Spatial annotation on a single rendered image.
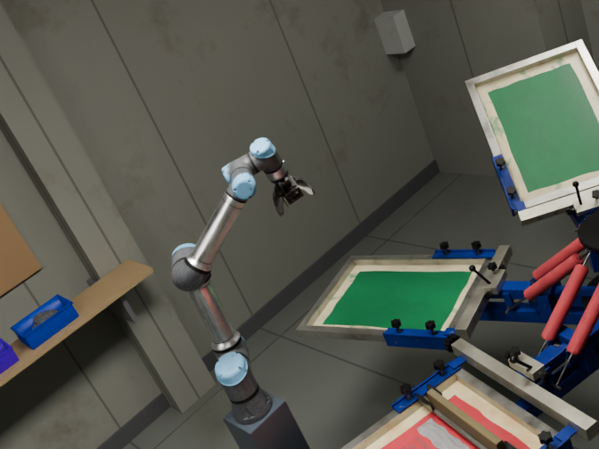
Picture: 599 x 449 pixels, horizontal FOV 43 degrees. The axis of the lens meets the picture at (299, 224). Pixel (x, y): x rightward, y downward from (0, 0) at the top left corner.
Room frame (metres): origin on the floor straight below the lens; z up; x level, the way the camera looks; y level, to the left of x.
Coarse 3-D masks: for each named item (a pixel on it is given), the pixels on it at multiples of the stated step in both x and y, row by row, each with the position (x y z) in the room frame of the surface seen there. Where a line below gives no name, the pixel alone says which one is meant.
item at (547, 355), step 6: (546, 348) 2.14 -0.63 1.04; (552, 348) 2.13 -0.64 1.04; (558, 348) 2.11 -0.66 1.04; (540, 354) 2.13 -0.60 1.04; (546, 354) 2.11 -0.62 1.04; (552, 354) 2.10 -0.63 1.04; (558, 354) 2.09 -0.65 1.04; (540, 360) 2.10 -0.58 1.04; (546, 360) 2.08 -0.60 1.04; (552, 360) 2.08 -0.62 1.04; (558, 360) 2.09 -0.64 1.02; (564, 360) 2.09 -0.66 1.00; (546, 366) 2.07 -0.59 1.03; (552, 366) 2.08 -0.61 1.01; (558, 366) 2.08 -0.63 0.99; (528, 378) 2.04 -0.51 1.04
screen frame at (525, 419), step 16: (448, 384) 2.27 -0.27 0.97; (464, 384) 2.23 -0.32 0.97; (480, 384) 2.17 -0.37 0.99; (496, 400) 2.06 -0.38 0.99; (400, 416) 2.20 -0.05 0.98; (512, 416) 1.98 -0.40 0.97; (528, 416) 1.93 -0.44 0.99; (368, 432) 2.18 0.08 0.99; (384, 432) 2.17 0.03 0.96; (352, 448) 2.13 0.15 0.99
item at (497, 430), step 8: (488, 424) 2.01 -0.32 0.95; (496, 432) 1.96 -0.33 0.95; (504, 432) 1.94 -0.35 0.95; (464, 440) 1.98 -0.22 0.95; (504, 440) 1.91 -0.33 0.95; (512, 440) 1.90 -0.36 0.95; (520, 440) 1.88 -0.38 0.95; (472, 448) 1.93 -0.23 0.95; (520, 448) 1.85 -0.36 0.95; (528, 448) 1.84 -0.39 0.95
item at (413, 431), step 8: (448, 400) 2.20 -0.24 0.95; (456, 400) 2.18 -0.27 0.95; (464, 408) 2.13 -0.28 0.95; (472, 408) 2.11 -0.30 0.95; (432, 416) 2.16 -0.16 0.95; (472, 416) 2.07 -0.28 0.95; (480, 416) 2.06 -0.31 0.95; (416, 424) 2.15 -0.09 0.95; (440, 424) 2.10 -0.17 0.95; (448, 424) 2.08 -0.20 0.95; (408, 432) 2.13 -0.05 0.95; (416, 432) 2.11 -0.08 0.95; (448, 432) 2.05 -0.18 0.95; (456, 432) 2.03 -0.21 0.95; (392, 440) 2.13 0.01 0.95; (400, 440) 2.11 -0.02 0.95; (408, 440) 2.09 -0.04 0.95; (424, 440) 2.06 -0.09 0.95; (384, 448) 2.11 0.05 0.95; (392, 448) 2.09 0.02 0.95; (432, 448) 2.01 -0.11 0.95
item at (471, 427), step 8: (432, 392) 2.15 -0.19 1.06; (432, 400) 2.14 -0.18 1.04; (440, 400) 2.10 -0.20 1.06; (440, 408) 2.10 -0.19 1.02; (448, 408) 2.04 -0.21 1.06; (456, 408) 2.03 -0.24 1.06; (448, 416) 2.06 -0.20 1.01; (456, 416) 2.00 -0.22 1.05; (464, 416) 1.98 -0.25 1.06; (456, 424) 2.02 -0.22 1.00; (464, 424) 1.96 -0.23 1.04; (472, 424) 1.93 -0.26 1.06; (480, 424) 1.91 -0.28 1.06; (472, 432) 1.93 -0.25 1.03; (480, 432) 1.88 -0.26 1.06; (488, 432) 1.87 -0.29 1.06; (480, 440) 1.89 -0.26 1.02; (488, 440) 1.84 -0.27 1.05; (496, 440) 1.82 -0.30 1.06; (488, 448) 1.86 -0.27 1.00; (496, 448) 1.81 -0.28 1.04; (504, 448) 1.81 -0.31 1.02
